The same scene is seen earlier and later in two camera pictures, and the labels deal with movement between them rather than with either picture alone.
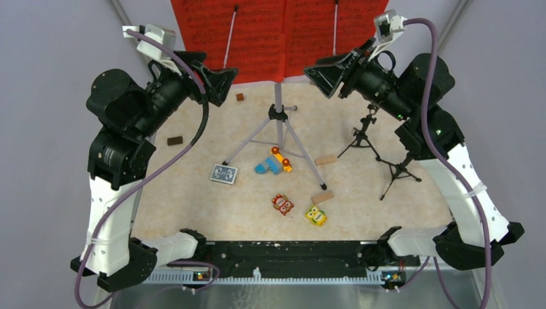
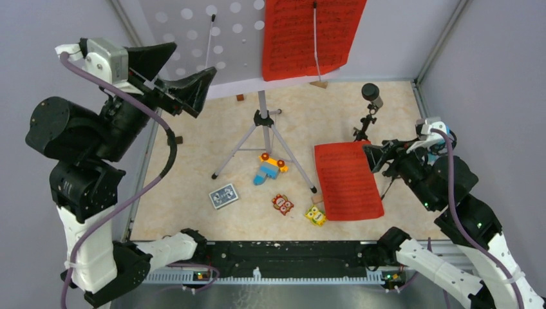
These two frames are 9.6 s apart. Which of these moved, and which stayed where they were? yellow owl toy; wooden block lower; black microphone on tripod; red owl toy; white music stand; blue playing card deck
Moved: white music stand; blue playing card deck
Stayed: black microphone on tripod; yellow owl toy; red owl toy; wooden block lower
